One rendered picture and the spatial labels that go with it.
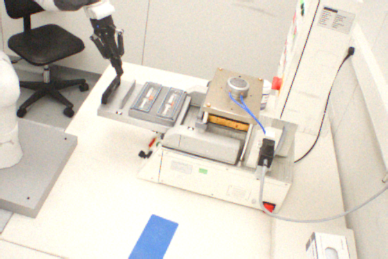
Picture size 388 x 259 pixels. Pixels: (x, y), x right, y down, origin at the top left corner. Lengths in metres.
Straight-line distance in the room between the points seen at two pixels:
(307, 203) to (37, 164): 1.01
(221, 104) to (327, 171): 0.67
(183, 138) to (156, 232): 0.32
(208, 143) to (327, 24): 0.54
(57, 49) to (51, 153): 1.40
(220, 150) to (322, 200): 0.51
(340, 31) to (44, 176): 1.05
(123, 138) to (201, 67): 1.51
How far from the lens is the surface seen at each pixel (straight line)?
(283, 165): 1.46
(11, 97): 1.26
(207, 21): 2.93
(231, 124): 1.37
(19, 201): 1.40
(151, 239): 1.36
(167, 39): 3.04
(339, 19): 1.12
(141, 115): 1.43
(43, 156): 1.55
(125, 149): 1.65
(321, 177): 1.77
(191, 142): 1.36
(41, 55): 2.80
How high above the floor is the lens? 1.84
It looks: 38 degrees down
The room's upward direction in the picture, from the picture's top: 12 degrees clockwise
